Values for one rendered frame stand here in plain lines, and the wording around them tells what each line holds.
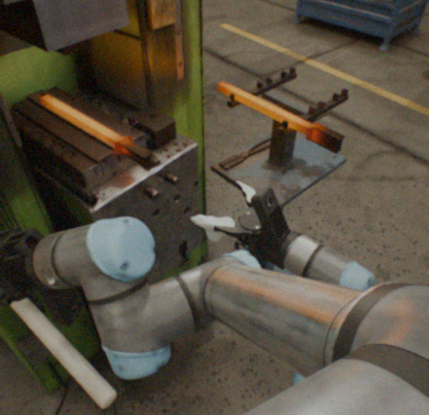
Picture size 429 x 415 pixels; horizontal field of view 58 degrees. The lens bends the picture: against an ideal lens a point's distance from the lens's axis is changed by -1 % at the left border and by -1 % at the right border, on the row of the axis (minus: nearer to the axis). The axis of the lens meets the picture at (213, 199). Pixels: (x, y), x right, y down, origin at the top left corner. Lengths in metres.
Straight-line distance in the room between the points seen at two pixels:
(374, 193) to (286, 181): 1.27
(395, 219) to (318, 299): 2.13
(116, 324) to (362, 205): 2.06
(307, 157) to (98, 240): 1.09
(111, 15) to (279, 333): 0.74
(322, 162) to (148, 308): 1.06
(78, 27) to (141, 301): 0.57
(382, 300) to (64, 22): 0.75
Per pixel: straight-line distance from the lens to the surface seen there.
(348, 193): 2.48
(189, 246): 1.39
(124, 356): 0.50
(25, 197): 1.12
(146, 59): 1.19
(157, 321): 0.49
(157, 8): 1.15
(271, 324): 0.33
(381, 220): 2.37
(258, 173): 1.34
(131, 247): 0.45
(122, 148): 1.01
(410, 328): 0.19
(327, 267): 0.72
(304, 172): 1.38
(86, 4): 0.87
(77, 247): 0.48
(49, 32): 0.83
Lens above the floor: 1.56
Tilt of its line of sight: 43 degrees down
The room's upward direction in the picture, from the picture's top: straight up
